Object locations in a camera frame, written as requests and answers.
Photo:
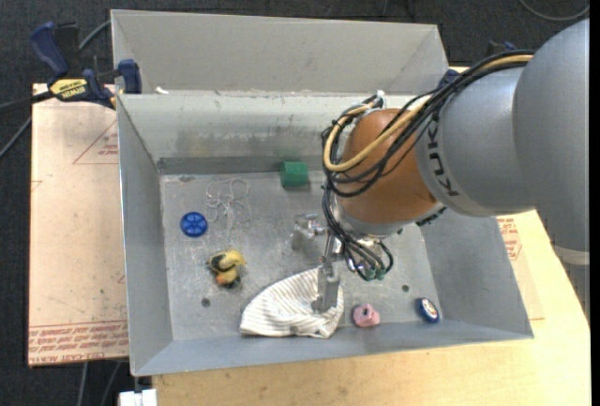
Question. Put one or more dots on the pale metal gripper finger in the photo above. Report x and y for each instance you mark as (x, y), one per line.
(333, 289)
(322, 284)

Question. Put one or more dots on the white striped cloth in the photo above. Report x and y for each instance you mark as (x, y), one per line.
(286, 308)

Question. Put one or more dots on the pink lumpy toy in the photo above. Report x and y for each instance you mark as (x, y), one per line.
(365, 316)

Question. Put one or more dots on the grey metal bin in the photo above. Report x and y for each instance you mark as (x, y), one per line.
(262, 226)

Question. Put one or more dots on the blue and white round disc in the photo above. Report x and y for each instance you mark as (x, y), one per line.
(427, 310)

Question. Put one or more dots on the yellow and black toy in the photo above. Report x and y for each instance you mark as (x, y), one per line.
(226, 266)

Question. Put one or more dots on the green block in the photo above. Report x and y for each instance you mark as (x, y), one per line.
(294, 174)

